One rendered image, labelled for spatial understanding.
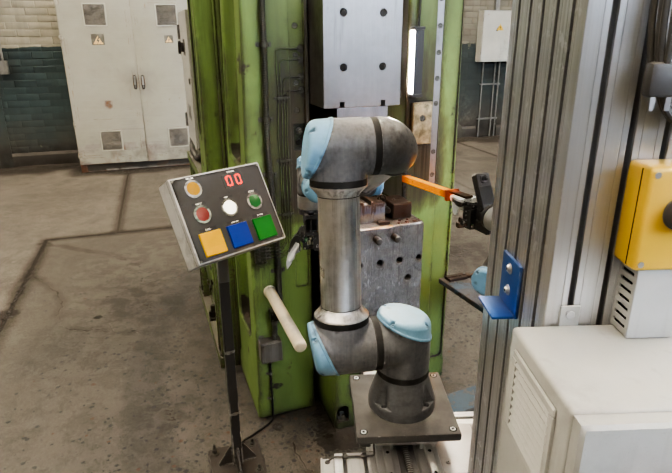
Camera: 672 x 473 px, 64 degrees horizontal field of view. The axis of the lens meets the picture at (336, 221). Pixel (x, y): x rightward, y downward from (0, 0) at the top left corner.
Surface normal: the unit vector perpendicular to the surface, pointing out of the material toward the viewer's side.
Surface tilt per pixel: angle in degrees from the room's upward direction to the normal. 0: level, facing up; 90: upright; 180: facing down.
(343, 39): 90
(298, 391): 90
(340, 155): 84
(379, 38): 90
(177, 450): 0
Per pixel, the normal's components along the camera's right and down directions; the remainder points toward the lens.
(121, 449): 0.00, -0.95
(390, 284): 0.34, 0.30
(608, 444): 0.04, 0.33
